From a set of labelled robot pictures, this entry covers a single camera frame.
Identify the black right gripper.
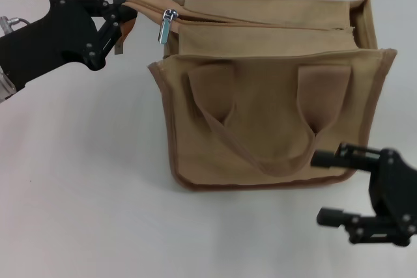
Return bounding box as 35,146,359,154
310,142,417,247

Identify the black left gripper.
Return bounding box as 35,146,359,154
0,0,138,92

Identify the silver metal zipper pull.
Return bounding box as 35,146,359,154
158,8,180,45

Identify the khaki canvas food bag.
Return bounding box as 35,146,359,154
114,0,399,192

